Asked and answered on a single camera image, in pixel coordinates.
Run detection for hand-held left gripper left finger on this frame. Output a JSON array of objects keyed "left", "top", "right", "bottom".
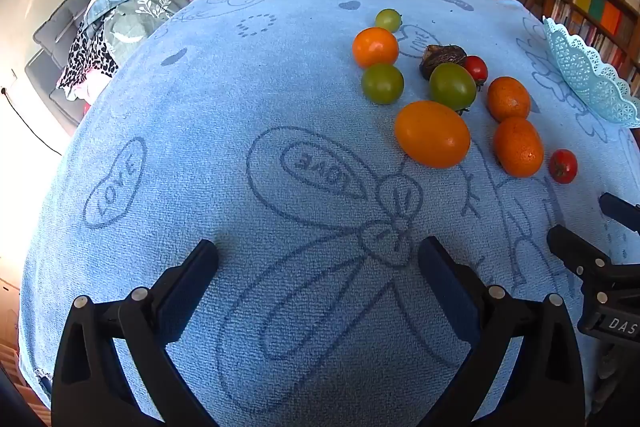
[{"left": 51, "top": 238, "right": 221, "bottom": 427}]

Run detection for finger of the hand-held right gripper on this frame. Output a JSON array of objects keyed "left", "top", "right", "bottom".
[
  {"left": 599, "top": 193, "right": 640, "bottom": 235},
  {"left": 546, "top": 224, "right": 613, "bottom": 280}
]

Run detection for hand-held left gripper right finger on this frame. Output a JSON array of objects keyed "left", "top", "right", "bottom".
[{"left": 417, "top": 236, "right": 586, "bottom": 427}]

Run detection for red cherry tomato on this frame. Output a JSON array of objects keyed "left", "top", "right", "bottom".
[
  {"left": 549, "top": 149, "right": 579, "bottom": 184},
  {"left": 462, "top": 55, "right": 489, "bottom": 86}
]

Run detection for small orange citrus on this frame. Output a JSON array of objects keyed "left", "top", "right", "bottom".
[
  {"left": 493, "top": 117, "right": 545, "bottom": 178},
  {"left": 487, "top": 77, "right": 532, "bottom": 123}
]

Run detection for light blue plastic lace basket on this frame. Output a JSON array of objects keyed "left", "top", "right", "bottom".
[{"left": 542, "top": 17, "right": 640, "bottom": 128}]

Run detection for yellowish orange tomato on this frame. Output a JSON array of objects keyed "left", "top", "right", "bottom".
[{"left": 394, "top": 101, "right": 472, "bottom": 168}]

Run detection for large green tomato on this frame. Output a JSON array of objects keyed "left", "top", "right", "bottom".
[{"left": 429, "top": 63, "right": 477, "bottom": 112}]

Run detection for medium green tomato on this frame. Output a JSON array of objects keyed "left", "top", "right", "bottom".
[{"left": 361, "top": 63, "right": 405, "bottom": 104}]

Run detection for dark wrinkled passion fruit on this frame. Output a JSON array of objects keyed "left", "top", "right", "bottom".
[{"left": 419, "top": 44, "right": 468, "bottom": 82}]

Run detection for small green tomato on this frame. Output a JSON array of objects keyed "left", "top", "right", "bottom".
[{"left": 375, "top": 8, "right": 402, "bottom": 34}]

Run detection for blue printed towel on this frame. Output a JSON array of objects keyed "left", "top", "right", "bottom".
[{"left": 17, "top": 0, "right": 640, "bottom": 415}]

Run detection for rows of shelved books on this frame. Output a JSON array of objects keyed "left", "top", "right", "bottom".
[{"left": 550, "top": 0, "right": 640, "bottom": 92}]

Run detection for grey bed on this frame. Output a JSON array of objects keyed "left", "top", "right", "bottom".
[{"left": 25, "top": 0, "right": 166, "bottom": 138}]

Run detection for floral quilt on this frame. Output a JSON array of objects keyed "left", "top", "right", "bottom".
[{"left": 82, "top": 0, "right": 191, "bottom": 58}]

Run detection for black wall cable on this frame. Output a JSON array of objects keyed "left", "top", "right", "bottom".
[{"left": 0, "top": 87, "right": 63, "bottom": 158}]

